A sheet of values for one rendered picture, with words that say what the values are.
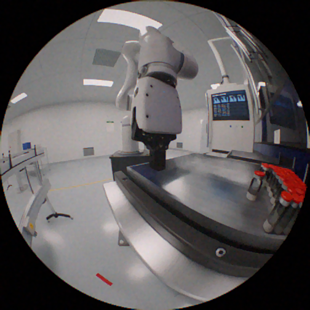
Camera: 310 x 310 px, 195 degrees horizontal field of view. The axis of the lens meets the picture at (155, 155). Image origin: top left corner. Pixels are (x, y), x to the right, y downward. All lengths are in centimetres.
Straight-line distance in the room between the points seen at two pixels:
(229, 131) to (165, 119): 90
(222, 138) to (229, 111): 29
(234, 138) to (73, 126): 535
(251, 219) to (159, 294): 90
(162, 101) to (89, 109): 509
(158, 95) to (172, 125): 6
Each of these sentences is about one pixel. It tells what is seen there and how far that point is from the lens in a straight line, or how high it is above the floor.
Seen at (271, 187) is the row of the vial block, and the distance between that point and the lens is 23.
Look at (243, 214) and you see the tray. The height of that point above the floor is 88.
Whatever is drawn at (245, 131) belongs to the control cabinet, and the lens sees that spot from 100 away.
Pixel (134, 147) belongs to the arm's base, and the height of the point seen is 90.
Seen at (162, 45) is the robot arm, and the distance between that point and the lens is 25.
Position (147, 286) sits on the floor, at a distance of 97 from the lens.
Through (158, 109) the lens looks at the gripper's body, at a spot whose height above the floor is 101.
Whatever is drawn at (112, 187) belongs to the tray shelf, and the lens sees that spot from 18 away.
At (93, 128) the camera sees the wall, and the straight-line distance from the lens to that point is 501.
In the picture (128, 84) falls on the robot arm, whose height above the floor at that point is 130.
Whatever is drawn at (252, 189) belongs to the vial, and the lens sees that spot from 18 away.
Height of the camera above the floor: 97
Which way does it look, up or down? 11 degrees down
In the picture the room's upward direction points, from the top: straight up
